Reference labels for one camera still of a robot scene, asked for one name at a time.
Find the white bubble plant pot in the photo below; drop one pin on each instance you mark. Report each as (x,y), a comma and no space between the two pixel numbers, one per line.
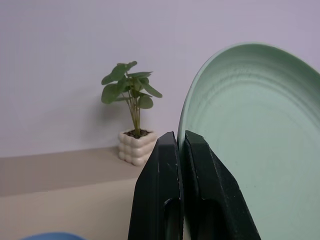
(136,150)

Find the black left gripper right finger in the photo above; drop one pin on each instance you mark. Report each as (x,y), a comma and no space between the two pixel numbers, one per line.
(217,195)

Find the green plate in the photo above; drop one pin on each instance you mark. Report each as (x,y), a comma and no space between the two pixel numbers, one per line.
(262,140)

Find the green potted plant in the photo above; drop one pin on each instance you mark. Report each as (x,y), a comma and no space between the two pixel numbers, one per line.
(130,92)

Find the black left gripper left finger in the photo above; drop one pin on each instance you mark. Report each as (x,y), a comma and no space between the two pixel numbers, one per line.
(156,190)

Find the blue plate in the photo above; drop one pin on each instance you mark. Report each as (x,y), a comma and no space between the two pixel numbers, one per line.
(50,236)

